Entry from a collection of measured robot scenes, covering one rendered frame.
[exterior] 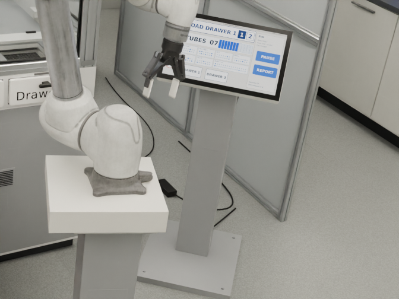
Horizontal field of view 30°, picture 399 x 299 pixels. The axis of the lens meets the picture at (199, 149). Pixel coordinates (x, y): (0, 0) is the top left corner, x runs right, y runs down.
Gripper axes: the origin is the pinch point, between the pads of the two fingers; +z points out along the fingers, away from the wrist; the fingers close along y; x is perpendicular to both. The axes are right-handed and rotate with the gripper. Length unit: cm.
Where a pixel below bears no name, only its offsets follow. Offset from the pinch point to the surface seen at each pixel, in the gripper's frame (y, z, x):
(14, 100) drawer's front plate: -16, 25, 60
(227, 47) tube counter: 50, -16, 15
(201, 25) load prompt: 45, -21, 28
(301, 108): 126, 13, 18
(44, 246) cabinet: 21, 99, 64
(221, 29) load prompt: 50, -22, 21
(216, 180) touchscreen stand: 66, 45, 13
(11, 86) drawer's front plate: -19, 19, 60
